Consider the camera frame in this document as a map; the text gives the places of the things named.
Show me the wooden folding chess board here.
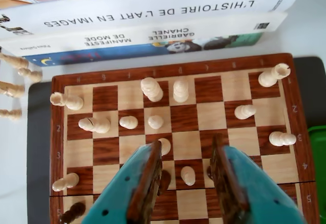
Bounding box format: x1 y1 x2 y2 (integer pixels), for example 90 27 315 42
49 52 320 224

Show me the light wooden chess rook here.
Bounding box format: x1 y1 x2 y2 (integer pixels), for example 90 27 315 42
258 63 291 88
49 91 84 111

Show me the light wooden chess pawn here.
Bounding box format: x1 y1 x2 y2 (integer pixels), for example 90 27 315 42
51 172 80 192
180 165 196 186
119 116 139 130
234 104 257 120
148 115 164 130
157 137 172 156
268 131 297 147

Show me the green plastic tray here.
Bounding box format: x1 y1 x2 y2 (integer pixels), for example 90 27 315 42
307 125 326 224

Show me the cream Gabrielle Chanel book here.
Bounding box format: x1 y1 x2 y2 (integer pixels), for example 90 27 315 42
0 11 288 57

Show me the light wooden chess piece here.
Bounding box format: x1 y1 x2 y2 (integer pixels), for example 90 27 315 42
0 52 29 69
0 108 23 122

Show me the white art history book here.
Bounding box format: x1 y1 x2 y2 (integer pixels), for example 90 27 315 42
0 0 310 35

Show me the light wooden chess bishop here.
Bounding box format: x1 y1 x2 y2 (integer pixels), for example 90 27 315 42
78 117 112 134

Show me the light wooden chess king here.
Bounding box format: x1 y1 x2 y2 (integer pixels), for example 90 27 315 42
140 77 164 102

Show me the light wooden chess queen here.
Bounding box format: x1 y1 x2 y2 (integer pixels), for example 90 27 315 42
173 78 189 103

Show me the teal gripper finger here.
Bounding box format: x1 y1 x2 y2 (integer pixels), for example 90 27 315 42
210 133 306 224
80 140 163 224

